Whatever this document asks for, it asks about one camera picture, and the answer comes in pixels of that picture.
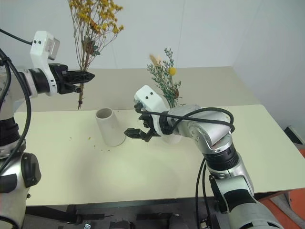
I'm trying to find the green dried flower bouquet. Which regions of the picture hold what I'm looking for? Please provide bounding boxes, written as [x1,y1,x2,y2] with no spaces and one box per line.
[146,47,188,109]

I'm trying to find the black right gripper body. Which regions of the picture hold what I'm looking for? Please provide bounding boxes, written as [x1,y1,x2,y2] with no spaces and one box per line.
[133,101,157,135]

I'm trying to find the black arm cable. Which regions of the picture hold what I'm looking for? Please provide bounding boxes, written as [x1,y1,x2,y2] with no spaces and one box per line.
[0,49,32,175]
[134,107,236,229]

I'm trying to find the black table frame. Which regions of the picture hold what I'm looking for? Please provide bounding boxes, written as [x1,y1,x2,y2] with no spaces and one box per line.
[25,190,231,229]

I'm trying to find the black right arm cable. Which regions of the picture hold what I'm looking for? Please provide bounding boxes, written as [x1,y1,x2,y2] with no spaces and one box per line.
[134,107,236,229]

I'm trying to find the dark grey box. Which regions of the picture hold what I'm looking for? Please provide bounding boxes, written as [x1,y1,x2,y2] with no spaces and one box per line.
[284,125,305,145]

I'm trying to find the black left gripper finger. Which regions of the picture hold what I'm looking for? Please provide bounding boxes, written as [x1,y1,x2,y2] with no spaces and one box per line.
[64,70,96,84]
[64,83,83,94]

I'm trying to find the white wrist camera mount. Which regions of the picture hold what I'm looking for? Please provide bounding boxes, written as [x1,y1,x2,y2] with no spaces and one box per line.
[133,85,170,138]
[30,30,61,97]

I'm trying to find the yellow dried flower bouquet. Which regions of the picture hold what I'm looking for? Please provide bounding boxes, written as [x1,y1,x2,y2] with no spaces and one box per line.
[68,0,125,110]

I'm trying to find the white cylindrical vase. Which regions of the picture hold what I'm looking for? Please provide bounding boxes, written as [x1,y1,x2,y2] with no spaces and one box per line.
[95,107,126,147]
[161,133,183,145]

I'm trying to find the orange and grey seat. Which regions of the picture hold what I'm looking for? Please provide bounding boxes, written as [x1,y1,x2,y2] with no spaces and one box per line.
[252,187,305,229]

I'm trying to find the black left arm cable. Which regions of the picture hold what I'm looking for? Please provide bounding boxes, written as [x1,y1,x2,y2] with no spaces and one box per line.
[0,49,32,175]

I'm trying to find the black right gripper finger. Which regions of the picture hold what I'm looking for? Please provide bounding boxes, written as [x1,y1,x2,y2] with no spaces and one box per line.
[124,128,144,140]
[142,129,160,143]

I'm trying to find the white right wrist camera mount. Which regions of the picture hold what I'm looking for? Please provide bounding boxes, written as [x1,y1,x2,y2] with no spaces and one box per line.
[133,85,170,138]

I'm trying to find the orange object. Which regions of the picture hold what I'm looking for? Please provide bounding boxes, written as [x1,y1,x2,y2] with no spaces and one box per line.
[298,143,305,166]

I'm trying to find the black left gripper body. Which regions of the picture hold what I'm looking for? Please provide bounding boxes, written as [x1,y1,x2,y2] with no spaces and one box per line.
[49,62,70,95]

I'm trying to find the thin black camera cable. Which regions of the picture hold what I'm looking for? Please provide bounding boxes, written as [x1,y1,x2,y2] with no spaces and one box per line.
[0,28,34,46]

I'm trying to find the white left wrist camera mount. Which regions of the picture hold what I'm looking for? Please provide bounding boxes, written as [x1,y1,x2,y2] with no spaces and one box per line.
[30,30,61,97]

